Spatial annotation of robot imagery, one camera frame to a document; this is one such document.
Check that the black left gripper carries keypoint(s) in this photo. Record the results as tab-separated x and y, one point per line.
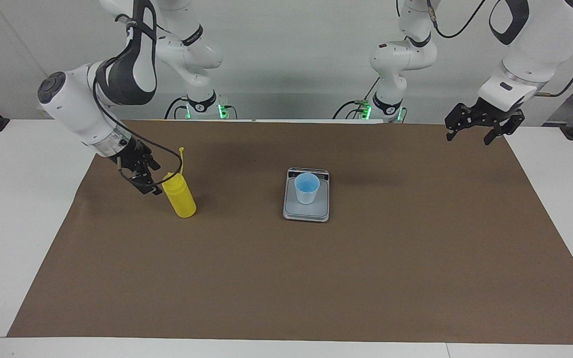
488	114

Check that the silver digital kitchen scale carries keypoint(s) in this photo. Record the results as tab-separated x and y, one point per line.
311	211

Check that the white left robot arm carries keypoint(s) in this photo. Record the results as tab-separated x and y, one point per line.
540	44

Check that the brown table mat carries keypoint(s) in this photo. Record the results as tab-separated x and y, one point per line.
286	278

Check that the yellow squeeze bottle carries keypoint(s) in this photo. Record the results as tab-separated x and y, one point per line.
182	201

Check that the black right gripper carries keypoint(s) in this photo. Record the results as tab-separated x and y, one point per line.
131	155

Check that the light blue plastic cup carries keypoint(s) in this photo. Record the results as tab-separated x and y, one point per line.
307	194

